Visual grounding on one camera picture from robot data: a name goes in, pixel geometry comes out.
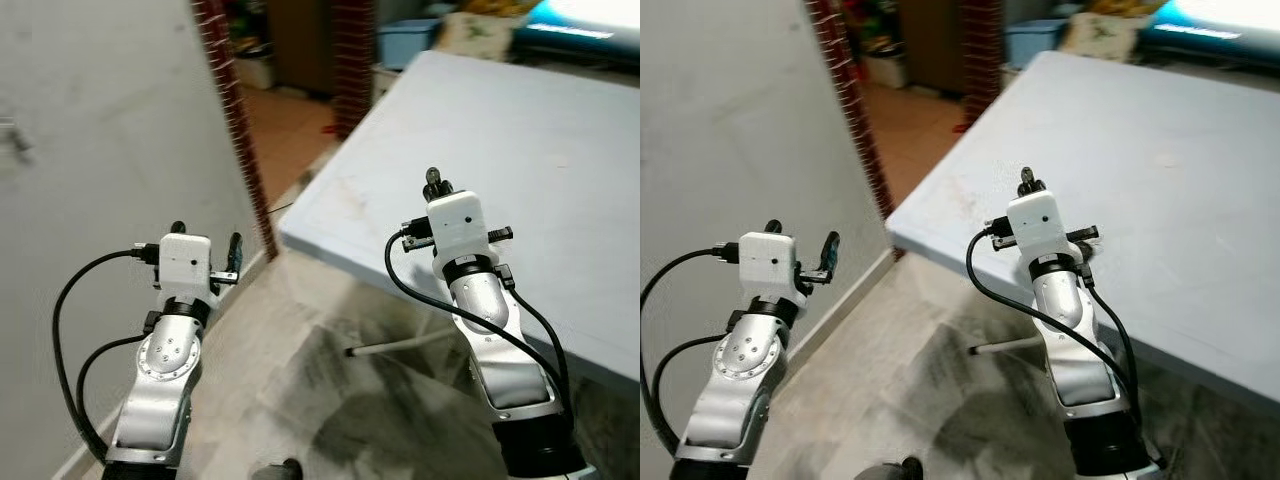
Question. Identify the grey plastic folding table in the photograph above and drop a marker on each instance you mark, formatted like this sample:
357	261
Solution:
1100	130
500	130

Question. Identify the white metal table leg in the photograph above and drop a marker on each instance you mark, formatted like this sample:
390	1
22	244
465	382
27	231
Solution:
400	343
1000	347

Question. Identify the blue plastic bin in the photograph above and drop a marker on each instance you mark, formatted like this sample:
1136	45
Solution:
405	45
1035	45

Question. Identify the printed beige cushion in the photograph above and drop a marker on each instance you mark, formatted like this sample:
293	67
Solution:
480	35
1100	35

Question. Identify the dark brown wooden cabinet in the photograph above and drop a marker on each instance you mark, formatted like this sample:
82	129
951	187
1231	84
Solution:
300	45
930	45

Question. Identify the white plastic bucket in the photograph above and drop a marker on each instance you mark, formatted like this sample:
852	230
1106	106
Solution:
255	70
885	70

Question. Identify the black robot foot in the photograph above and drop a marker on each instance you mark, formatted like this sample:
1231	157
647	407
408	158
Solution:
285	470
905	470

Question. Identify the light blue glossy object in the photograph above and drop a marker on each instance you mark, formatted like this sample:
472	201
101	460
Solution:
1220	15
590	15

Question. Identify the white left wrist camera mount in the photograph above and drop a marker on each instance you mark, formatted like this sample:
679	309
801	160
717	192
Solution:
185	260
765	260

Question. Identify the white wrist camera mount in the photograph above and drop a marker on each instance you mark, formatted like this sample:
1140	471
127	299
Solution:
765	260
1035	225
185	260
458	225

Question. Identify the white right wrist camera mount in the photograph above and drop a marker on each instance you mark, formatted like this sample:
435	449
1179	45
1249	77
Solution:
1035	225
458	225

